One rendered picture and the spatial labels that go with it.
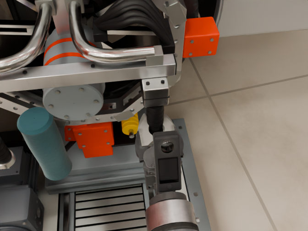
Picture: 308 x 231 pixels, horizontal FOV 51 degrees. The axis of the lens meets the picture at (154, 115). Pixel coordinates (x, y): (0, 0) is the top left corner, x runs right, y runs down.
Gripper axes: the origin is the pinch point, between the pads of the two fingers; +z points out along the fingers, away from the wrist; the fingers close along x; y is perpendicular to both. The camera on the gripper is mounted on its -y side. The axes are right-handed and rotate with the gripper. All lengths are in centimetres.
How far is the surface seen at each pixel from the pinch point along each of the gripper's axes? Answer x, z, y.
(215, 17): 22.9, 34.1, 1.1
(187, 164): 19, 28, 75
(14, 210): -44, 1, 42
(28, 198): -40, 5, 43
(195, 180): 21, 19, 75
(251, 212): 44, 4, 83
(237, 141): 49, 42, 83
